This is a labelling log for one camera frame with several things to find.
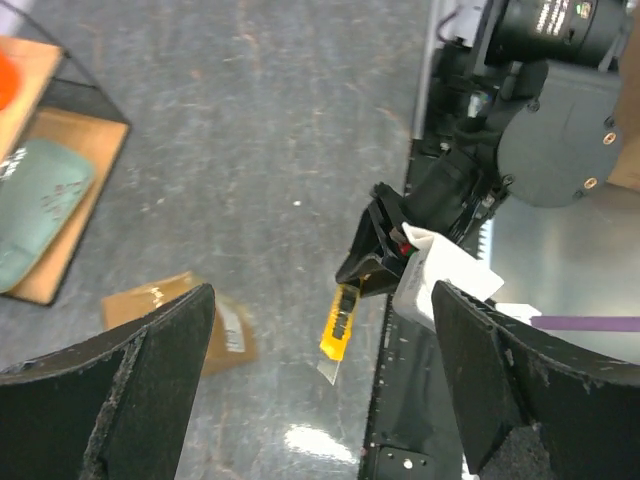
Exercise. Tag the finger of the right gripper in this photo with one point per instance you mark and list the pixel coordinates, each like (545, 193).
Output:
(364, 252)
(377, 281)

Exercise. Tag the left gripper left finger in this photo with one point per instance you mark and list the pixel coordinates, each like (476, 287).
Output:
(115, 406)

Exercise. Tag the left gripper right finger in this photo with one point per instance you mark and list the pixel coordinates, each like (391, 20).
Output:
(529, 405)

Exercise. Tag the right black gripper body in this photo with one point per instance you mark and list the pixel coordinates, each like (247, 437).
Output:
(388, 219)

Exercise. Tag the yellow utility knife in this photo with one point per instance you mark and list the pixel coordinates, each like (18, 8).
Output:
(338, 329)

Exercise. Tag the brown cardboard express box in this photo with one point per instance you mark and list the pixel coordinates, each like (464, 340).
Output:
(212, 326)

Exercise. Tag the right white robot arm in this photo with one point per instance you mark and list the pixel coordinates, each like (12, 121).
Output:
(526, 110)

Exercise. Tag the teal rectangular plate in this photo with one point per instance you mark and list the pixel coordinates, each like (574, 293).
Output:
(42, 183)

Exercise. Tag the orange glass cup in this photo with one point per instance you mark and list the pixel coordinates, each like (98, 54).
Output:
(9, 80)

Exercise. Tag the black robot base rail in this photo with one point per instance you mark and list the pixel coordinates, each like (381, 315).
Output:
(411, 430)

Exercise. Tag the black wire wooden shelf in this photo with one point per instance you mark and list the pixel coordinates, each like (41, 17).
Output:
(61, 134)

